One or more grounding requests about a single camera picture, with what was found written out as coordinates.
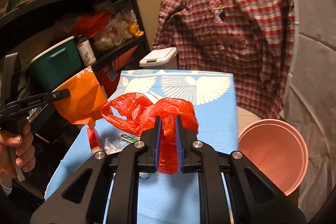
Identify black metal shelf rack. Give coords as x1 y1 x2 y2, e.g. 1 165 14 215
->
1 0 140 198

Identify white lidded trash bin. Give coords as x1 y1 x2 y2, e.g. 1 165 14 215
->
139 47 179 69

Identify clear plastic bags bundle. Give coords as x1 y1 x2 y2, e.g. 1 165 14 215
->
93 9 137 53

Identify red plastic bag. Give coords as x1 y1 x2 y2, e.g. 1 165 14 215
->
101 93 199 174

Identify green plastic storage box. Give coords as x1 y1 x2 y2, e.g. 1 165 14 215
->
27 36 82 91

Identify red plaid shirt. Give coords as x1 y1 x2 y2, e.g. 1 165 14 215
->
153 0 295 118

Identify red packaging box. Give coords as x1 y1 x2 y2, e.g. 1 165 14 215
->
95 46 137 98

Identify yellow wrapped item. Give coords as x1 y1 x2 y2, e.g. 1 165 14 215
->
127 22 144 38

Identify green toothpaste tube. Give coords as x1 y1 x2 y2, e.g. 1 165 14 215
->
118 133 139 143

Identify person's left hand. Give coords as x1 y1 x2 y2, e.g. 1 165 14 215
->
1 120 36 188

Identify orange plastic bag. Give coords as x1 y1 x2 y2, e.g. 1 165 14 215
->
54 66 107 129

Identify glass jar with label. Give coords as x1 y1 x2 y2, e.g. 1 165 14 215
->
76 35 96 67

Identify pink plastic basin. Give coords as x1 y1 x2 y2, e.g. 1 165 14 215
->
238 119 309 196

